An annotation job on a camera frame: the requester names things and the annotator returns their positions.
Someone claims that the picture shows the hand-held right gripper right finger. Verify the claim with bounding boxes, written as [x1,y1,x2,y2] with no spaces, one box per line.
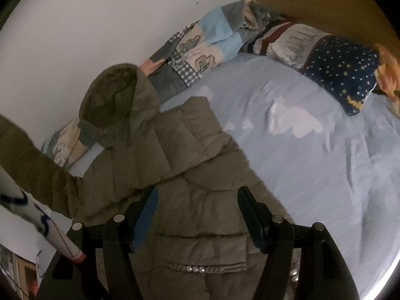
[237,186,360,300]

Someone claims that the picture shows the patchwork quilt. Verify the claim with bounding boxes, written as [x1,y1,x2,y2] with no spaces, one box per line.
[42,0,282,168]

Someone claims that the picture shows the orange plush toy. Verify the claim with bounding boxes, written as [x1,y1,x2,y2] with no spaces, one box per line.
[373,44,400,116]

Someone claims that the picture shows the light blue bed sheet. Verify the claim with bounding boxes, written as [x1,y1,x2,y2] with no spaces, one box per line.
[67,51,400,300]

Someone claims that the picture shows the olive puffer jacket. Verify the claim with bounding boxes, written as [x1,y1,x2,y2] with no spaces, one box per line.
[0,63,301,300]

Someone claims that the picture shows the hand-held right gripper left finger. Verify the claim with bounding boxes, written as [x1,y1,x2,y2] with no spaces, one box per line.
[37,185,159,300]

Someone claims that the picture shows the wooden headboard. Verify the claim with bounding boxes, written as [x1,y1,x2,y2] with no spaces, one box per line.
[244,0,397,49]

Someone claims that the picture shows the navy star pillow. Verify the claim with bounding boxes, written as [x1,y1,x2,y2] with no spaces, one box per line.
[300,34,382,118]

